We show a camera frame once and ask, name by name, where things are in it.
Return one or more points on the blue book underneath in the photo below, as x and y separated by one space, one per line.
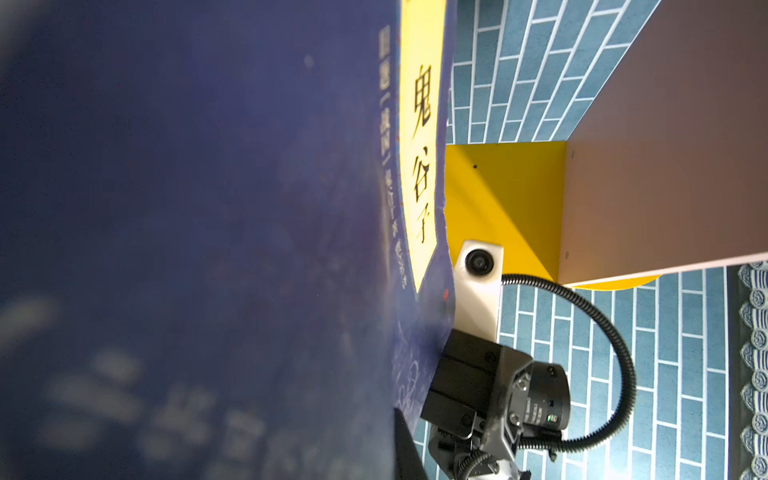
223 241

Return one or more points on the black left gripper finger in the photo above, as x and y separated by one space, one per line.
408 464

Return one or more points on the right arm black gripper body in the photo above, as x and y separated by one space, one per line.
485 401

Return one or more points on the yellow wooden bookshelf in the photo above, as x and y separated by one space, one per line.
666 171

